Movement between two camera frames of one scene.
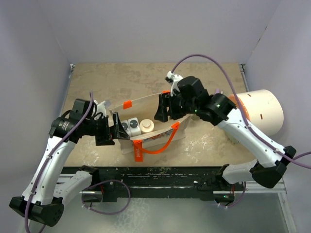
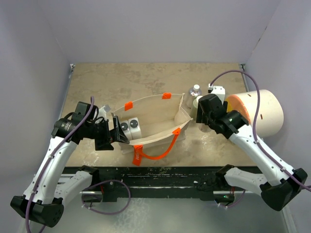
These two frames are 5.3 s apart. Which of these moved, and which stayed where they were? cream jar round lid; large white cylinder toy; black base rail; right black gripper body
Moved: cream jar round lid; right black gripper body
Stayed: large white cylinder toy; black base rail
